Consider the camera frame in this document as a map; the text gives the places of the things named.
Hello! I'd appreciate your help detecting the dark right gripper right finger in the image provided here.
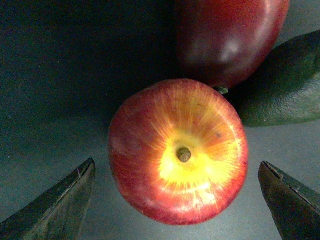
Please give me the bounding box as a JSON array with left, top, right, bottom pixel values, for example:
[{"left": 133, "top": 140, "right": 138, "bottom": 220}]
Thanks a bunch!
[{"left": 258, "top": 161, "right": 320, "bottom": 240}]

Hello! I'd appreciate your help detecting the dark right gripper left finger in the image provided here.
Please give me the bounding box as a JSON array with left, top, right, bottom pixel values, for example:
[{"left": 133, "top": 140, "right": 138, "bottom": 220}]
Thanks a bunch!
[{"left": 0, "top": 158, "right": 96, "bottom": 240}]

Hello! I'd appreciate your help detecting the red yellow apple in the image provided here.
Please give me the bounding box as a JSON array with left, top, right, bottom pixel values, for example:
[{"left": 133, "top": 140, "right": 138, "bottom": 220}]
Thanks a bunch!
[{"left": 107, "top": 78, "right": 249, "bottom": 225}]

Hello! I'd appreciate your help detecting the dark red apple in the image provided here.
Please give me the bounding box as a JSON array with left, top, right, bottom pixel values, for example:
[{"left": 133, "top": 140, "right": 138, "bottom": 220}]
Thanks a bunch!
[{"left": 174, "top": 0, "right": 289, "bottom": 89}]

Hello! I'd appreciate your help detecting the dark green leaf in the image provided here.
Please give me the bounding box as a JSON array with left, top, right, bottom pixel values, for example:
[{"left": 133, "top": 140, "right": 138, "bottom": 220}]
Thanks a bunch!
[{"left": 228, "top": 30, "right": 320, "bottom": 127}]

